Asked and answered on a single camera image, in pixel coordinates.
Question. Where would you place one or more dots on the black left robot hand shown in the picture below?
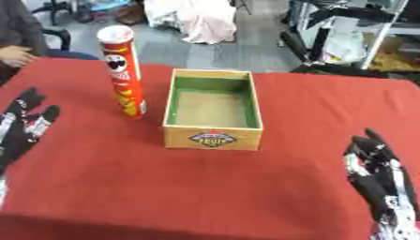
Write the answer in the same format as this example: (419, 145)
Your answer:
(20, 131)

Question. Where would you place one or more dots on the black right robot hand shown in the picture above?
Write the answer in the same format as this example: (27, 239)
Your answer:
(379, 175)

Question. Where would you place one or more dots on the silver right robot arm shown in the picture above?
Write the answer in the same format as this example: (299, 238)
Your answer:
(398, 230)

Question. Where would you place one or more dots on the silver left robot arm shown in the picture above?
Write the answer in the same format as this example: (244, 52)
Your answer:
(1, 190)

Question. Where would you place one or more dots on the tan cardboard box green inside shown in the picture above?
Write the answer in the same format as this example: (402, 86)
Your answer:
(213, 110)

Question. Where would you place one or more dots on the person's hand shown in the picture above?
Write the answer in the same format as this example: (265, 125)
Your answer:
(16, 56)

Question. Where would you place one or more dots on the person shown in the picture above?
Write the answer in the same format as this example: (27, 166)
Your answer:
(19, 34)

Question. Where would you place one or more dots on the black chair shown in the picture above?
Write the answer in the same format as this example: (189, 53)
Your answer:
(59, 39)

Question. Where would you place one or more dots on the tall red snack can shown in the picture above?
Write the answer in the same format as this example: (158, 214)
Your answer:
(124, 73)

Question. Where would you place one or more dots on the white plastic bag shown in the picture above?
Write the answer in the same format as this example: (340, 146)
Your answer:
(343, 47)

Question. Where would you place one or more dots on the pink white cloth bundle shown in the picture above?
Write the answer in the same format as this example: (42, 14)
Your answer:
(199, 19)

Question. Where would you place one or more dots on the white metal frame rack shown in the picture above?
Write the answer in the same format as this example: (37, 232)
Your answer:
(350, 34)

